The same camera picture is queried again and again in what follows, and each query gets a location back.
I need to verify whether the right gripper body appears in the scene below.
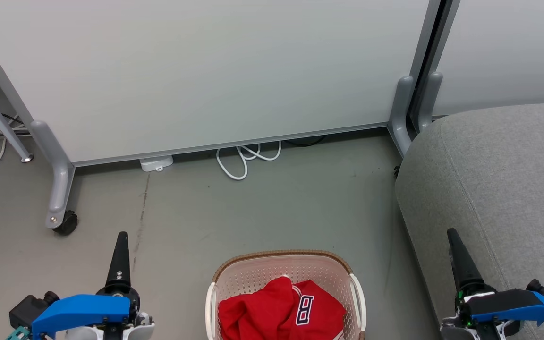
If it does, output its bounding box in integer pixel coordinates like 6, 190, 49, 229
441, 284, 522, 340

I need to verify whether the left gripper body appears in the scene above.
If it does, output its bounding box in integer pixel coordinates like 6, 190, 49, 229
66, 285, 155, 340

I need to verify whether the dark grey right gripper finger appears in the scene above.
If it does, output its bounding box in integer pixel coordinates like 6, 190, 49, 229
447, 228, 490, 293

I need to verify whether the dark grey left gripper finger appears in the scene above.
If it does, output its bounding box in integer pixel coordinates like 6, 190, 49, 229
105, 231, 132, 289

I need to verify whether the red shirt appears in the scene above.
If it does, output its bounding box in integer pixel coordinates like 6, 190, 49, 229
218, 276, 347, 340

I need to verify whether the grey fabric sofa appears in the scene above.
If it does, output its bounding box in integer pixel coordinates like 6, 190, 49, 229
395, 101, 544, 340

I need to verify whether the black caster wheel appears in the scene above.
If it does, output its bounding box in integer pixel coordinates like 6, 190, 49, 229
53, 211, 78, 236

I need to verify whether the grey partition foot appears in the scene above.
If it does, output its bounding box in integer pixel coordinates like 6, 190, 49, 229
418, 72, 443, 133
388, 76, 415, 156
30, 120, 75, 230

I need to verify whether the white power adapter box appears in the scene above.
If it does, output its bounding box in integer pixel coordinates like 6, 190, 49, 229
140, 155, 174, 172

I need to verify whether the beige perforated laundry basket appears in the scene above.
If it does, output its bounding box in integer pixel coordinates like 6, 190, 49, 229
205, 250, 367, 340

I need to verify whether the wide white partition panel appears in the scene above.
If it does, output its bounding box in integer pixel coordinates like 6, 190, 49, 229
0, 0, 438, 167

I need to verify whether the narrow white partition panel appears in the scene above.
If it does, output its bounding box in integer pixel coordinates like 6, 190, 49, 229
430, 0, 544, 119

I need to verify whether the coiled white cable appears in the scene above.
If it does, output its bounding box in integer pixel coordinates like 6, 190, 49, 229
216, 141, 282, 181

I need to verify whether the black cable under partition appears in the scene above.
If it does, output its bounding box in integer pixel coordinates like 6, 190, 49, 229
284, 136, 327, 147

